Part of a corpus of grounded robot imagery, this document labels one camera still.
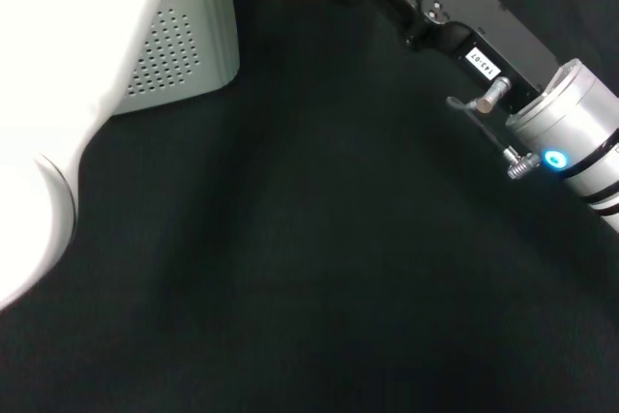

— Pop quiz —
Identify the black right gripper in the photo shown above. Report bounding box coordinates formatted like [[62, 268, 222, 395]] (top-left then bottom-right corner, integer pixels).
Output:
[[340, 0, 565, 117]]

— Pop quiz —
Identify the grey perforated plastic storage box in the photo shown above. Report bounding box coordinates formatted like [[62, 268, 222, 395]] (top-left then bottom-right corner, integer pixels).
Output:
[[110, 0, 242, 117]]

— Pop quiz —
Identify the black tablecloth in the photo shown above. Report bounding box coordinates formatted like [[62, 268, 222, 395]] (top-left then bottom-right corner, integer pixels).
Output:
[[0, 0, 619, 413]]

